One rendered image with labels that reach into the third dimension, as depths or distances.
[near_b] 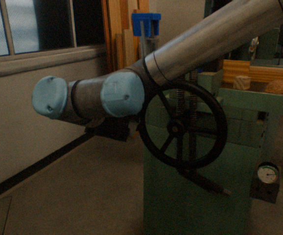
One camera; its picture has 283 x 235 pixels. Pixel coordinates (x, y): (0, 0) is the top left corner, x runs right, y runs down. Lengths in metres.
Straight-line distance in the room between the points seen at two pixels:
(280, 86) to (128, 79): 0.58
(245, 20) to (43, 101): 0.36
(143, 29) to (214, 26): 1.35
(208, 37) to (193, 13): 3.03
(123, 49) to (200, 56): 1.88
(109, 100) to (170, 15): 3.22
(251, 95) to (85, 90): 0.58
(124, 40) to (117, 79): 1.92
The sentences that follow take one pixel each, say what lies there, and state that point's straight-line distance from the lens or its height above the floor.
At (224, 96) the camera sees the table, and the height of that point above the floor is 0.87.
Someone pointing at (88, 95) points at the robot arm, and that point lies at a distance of 0.43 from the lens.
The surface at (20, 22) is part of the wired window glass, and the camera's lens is 1.98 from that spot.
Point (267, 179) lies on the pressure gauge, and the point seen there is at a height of 0.64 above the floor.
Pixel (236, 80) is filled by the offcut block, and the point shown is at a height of 0.93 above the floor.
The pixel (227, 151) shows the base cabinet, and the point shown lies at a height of 0.67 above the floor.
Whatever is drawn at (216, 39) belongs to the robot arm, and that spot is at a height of 1.08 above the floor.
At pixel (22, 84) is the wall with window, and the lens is 1.89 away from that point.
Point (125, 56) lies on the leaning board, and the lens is 2.33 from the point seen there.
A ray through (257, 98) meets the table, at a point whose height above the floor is 0.88.
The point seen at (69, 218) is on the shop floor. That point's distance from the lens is 1.68.
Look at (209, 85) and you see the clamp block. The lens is 0.78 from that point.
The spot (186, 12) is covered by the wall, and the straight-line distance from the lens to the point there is 3.52.
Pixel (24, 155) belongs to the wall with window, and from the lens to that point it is 2.01.
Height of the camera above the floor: 1.11
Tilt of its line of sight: 21 degrees down
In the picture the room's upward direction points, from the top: straight up
